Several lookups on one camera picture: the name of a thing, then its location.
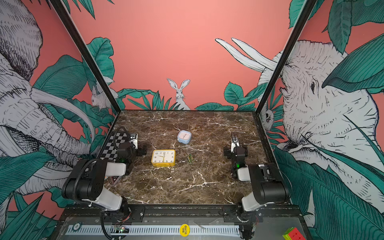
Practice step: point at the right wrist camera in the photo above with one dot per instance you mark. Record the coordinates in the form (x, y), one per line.
(234, 143)

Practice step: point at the checkerboard calibration card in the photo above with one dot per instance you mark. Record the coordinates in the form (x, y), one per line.
(109, 153)

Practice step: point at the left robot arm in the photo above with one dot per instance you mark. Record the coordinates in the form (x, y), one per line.
(85, 184)

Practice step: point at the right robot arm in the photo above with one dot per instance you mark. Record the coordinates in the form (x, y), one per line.
(267, 183)

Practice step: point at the blue alarm clock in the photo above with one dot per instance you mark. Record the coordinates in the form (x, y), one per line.
(184, 137)

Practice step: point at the white slotted cable duct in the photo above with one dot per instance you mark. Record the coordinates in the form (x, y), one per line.
(151, 230)

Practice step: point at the small circuit board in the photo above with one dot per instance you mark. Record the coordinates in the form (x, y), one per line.
(121, 230)

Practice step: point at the yellow big blind chip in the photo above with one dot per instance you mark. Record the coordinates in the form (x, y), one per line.
(185, 230)

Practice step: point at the yellow alarm clock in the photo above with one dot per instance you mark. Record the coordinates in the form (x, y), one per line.
(163, 158)

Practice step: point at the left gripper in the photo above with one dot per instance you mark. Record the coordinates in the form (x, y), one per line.
(141, 151)

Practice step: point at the colourful puzzle cube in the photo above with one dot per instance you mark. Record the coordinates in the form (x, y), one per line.
(293, 234)

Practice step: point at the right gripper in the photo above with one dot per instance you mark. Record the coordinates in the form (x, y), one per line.
(230, 154)

